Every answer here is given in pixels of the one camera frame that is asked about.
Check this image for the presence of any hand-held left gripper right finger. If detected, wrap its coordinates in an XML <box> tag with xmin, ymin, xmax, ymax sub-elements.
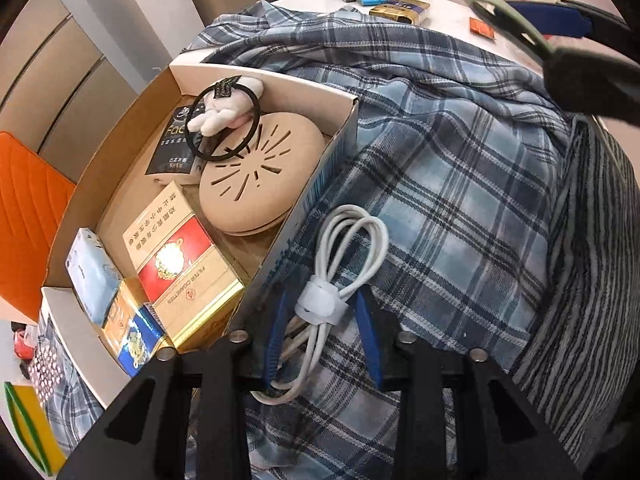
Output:
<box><xmin>355</xmin><ymin>290</ymin><xmax>584</xmax><ymax>480</ymax></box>

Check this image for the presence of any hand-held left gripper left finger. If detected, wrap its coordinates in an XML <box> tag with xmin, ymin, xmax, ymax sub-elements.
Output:
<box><xmin>57</xmin><ymin>290</ymin><xmax>291</xmax><ymax>480</ymax></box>

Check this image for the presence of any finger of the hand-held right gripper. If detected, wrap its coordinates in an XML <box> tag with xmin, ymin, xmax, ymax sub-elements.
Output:
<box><xmin>472</xmin><ymin>1</ymin><xmax>551</xmax><ymax>61</ymax></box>
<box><xmin>504</xmin><ymin>0</ymin><xmax>630</xmax><ymax>41</ymax></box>

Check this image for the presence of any white cable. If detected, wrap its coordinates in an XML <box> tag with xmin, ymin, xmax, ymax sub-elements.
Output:
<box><xmin>249</xmin><ymin>203</ymin><xmax>390</xmax><ymax>406</ymax></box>

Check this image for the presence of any red and gold cigarette pack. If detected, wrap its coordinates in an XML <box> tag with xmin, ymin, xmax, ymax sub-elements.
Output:
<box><xmin>122</xmin><ymin>192</ymin><xmax>247</xmax><ymax>354</ymax></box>

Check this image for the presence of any light blue tissue pack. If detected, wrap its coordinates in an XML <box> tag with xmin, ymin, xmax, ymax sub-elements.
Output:
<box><xmin>66</xmin><ymin>227</ymin><xmax>124</xmax><ymax>326</ymax></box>

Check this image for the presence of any cardboard box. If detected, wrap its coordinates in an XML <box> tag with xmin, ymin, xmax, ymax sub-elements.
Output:
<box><xmin>41</xmin><ymin>52</ymin><xmax>360</xmax><ymax>409</ymax></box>

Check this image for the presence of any black hair tie white plush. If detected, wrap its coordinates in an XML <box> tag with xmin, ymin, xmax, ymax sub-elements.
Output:
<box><xmin>185</xmin><ymin>74</ymin><xmax>265</xmax><ymax>164</ymax></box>

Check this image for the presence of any small orange packet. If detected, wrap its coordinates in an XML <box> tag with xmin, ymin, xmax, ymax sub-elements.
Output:
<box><xmin>468</xmin><ymin>17</ymin><xmax>497</xmax><ymax>39</ymax></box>

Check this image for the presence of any gold and black cigarette pack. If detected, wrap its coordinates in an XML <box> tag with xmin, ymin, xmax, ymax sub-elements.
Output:
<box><xmin>368</xmin><ymin>0</ymin><xmax>431</xmax><ymax>25</ymax></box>

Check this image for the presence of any gold and blue cigarette pack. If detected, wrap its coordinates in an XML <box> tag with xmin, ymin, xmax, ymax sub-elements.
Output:
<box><xmin>102</xmin><ymin>279</ymin><xmax>169</xmax><ymax>379</ymax></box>

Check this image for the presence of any round beige slotted case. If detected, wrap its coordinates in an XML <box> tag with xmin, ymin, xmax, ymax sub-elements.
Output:
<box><xmin>198</xmin><ymin>109</ymin><xmax>337</xmax><ymax>235</ymax></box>

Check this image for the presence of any blue plaid shirt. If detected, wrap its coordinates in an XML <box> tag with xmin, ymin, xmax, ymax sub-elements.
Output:
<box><xmin>37</xmin><ymin>0</ymin><xmax>577</xmax><ymax>480</ymax></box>

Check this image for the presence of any grey striped cloth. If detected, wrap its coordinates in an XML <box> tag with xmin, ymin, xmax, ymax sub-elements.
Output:
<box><xmin>509</xmin><ymin>114</ymin><xmax>640</xmax><ymax>472</ymax></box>

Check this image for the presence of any black face mask packet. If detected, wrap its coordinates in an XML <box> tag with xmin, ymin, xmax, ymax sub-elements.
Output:
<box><xmin>144</xmin><ymin>102</ymin><xmax>222</xmax><ymax>187</ymax></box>

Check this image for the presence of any polka dot cloth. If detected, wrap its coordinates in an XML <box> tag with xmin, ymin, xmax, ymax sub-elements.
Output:
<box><xmin>27</xmin><ymin>329</ymin><xmax>64</xmax><ymax>404</ymax></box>

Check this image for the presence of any red plastic bag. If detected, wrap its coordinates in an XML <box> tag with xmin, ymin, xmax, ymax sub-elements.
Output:
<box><xmin>12</xmin><ymin>327</ymin><xmax>39</xmax><ymax>362</ymax></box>

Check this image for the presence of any yellow container green rim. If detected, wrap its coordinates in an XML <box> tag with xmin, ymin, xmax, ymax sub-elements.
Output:
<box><xmin>3</xmin><ymin>380</ymin><xmax>69</xmax><ymax>479</ymax></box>

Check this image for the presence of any orange quilted chair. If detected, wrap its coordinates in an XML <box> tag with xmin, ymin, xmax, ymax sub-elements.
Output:
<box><xmin>0</xmin><ymin>130</ymin><xmax>77</xmax><ymax>324</ymax></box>

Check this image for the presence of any beige refrigerator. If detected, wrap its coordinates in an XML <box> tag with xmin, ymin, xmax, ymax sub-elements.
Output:
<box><xmin>0</xmin><ymin>0</ymin><xmax>169</xmax><ymax>184</ymax></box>

